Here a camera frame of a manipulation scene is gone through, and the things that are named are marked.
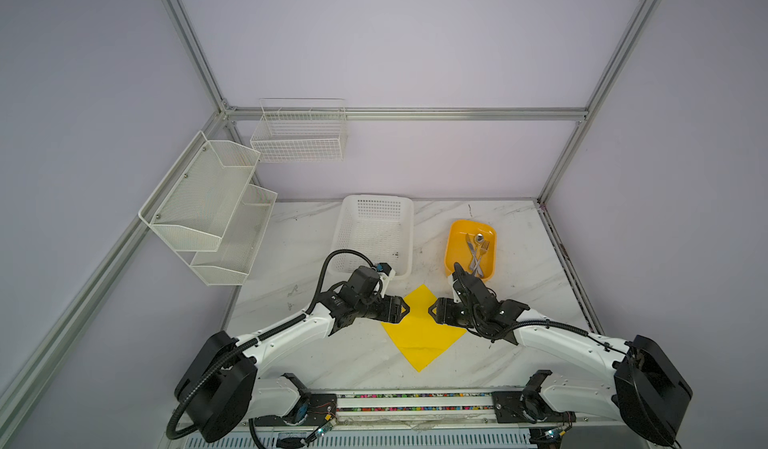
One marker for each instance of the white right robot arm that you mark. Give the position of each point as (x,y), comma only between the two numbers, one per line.
(632,381)

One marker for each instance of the white mesh upper wall shelf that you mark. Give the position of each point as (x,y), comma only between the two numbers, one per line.
(194,205)

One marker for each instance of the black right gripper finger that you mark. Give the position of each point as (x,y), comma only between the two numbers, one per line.
(433,311)
(458,272)

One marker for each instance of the silver fork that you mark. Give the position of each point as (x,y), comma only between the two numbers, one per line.
(480,252)

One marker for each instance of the white mesh lower wall shelf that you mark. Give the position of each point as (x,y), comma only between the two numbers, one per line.
(232,263)

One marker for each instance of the white mesh wall shelf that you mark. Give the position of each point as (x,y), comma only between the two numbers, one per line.
(194,205)
(232,263)

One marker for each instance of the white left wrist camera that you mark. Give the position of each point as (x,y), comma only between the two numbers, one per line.
(385,270)

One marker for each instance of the silver spoon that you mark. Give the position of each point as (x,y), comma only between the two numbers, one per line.
(479,237)

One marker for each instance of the white wire wall basket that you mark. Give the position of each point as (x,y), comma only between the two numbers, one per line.
(301,130)

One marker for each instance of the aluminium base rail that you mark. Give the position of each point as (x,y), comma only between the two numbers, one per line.
(438,418)

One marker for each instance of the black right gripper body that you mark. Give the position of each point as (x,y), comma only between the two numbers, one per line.
(455,314)

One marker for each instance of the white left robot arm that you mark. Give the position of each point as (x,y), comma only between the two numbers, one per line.
(226,384)

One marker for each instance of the yellow plastic tray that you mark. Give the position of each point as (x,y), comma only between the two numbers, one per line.
(457,249)

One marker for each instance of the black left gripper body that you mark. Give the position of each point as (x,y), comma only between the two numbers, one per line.
(377,308)

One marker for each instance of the white perforated plastic basket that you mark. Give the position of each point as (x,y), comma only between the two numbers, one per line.
(380,227)

